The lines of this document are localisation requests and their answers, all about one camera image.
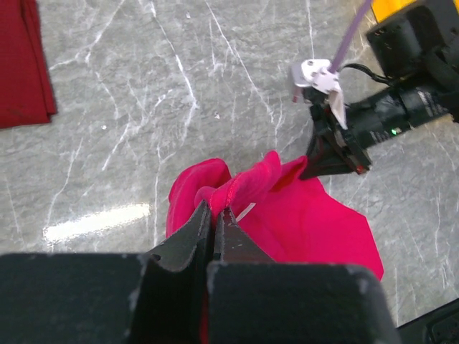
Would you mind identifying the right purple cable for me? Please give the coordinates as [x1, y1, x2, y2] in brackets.
[331, 0, 374, 72]

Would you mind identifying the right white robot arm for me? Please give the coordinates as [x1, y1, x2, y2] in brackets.
[290, 1, 458, 180]

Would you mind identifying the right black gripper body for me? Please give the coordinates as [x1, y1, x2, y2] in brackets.
[310, 103, 391, 174]

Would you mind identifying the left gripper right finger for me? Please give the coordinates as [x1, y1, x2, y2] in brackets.
[213, 208, 274, 264]

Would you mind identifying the folded dark red t shirt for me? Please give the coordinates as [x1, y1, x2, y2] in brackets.
[1, 1, 57, 128]

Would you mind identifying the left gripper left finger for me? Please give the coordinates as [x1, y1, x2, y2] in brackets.
[136, 201, 212, 343]

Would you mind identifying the pink t shirt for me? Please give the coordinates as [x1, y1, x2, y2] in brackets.
[166, 150, 384, 344]

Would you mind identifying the yellow plastic tray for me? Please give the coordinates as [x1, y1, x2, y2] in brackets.
[372, 0, 415, 22]

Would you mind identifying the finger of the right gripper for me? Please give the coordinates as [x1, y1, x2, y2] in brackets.
[306, 121, 336, 168]
[299, 150, 357, 180]

